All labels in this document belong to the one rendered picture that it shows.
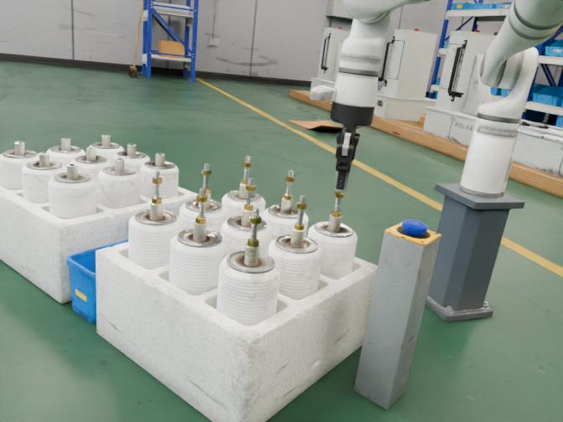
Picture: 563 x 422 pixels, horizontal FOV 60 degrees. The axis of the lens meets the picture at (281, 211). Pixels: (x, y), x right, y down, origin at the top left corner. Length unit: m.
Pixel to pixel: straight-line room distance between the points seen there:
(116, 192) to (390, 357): 0.70
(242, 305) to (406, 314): 0.27
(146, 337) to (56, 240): 0.31
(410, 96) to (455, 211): 3.19
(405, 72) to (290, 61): 3.62
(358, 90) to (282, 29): 6.77
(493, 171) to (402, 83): 3.15
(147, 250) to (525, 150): 2.54
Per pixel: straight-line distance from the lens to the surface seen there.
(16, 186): 1.33
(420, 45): 4.34
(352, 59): 0.85
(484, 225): 1.19
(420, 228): 0.79
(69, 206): 1.12
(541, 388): 1.13
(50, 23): 7.15
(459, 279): 1.23
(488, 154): 1.17
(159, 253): 0.90
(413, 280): 0.80
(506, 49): 1.07
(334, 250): 0.91
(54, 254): 1.12
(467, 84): 3.73
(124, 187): 1.18
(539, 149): 3.05
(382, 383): 0.90
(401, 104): 4.31
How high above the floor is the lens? 0.58
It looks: 19 degrees down
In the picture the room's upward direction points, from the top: 7 degrees clockwise
